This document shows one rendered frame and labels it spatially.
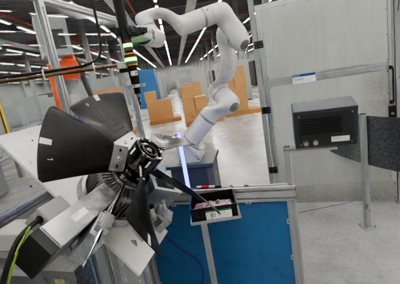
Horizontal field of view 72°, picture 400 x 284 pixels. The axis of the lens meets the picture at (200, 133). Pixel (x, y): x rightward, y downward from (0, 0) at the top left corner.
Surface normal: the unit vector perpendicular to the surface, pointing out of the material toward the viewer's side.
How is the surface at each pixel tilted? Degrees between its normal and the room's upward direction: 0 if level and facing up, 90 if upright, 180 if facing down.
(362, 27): 90
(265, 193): 90
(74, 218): 50
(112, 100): 43
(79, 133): 77
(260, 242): 90
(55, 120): 71
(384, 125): 90
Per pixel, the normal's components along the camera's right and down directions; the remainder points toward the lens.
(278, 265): -0.25, 0.24
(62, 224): 0.62, -0.70
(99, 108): 0.22, -0.53
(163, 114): 0.12, 0.18
